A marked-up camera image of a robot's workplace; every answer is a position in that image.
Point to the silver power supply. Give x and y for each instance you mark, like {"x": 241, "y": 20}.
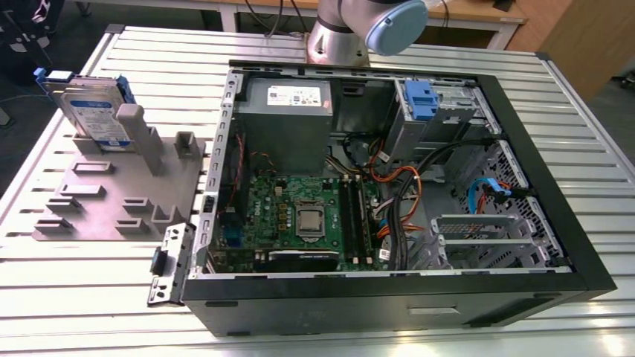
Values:
{"x": 283, "y": 141}

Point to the grey parts rack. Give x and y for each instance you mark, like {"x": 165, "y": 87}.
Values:
{"x": 124, "y": 186}

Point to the black office chair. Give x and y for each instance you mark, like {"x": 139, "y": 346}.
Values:
{"x": 24, "y": 76}

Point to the RAM stick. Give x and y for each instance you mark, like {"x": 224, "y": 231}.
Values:
{"x": 363, "y": 219}

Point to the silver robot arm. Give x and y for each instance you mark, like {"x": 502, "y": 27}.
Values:
{"x": 338, "y": 41}

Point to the black PC case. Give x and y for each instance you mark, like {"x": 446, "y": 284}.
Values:
{"x": 347, "y": 308}

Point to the CPU socket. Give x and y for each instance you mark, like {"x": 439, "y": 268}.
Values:
{"x": 311, "y": 236}

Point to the wooden cabinet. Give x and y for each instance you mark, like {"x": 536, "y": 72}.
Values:
{"x": 580, "y": 44}

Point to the silver optical drive cage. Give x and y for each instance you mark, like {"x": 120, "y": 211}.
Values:
{"x": 446, "y": 119}

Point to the hard disk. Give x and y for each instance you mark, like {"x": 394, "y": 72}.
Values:
{"x": 93, "y": 119}

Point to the silver CPU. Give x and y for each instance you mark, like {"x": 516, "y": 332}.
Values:
{"x": 309, "y": 220}

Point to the green motherboard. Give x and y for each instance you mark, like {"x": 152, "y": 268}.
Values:
{"x": 318, "y": 186}

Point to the black graphics card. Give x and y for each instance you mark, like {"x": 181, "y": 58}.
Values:
{"x": 303, "y": 260}

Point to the blue plastic drive latch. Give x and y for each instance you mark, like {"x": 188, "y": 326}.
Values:
{"x": 422, "y": 100}

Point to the silver metal disk bay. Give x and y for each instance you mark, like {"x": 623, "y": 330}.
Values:
{"x": 476, "y": 241}

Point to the wooden desk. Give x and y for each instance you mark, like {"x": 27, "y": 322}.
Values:
{"x": 459, "y": 11}

